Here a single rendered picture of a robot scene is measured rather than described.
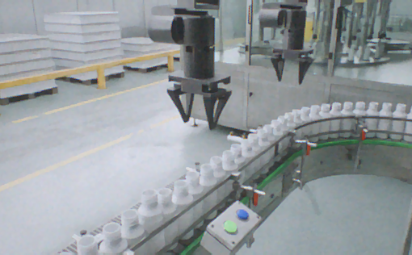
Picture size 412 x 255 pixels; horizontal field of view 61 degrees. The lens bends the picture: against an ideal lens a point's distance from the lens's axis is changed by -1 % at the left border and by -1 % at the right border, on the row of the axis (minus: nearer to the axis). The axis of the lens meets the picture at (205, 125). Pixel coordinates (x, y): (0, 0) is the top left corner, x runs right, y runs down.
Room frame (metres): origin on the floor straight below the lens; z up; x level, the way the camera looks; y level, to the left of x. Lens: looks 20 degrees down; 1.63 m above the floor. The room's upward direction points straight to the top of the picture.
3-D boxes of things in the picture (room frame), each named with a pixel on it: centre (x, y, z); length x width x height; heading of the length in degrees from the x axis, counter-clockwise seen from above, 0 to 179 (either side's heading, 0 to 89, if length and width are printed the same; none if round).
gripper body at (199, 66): (0.65, 0.01, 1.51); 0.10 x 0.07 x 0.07; 54
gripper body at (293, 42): (1.01, -0.25, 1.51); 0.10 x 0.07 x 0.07; 55
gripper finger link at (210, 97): (0.64, 0.00, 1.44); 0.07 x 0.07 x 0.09; 54
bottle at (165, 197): (0.78, 0.10, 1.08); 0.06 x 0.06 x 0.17
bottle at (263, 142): (1.21, -0.21, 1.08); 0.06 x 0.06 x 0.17
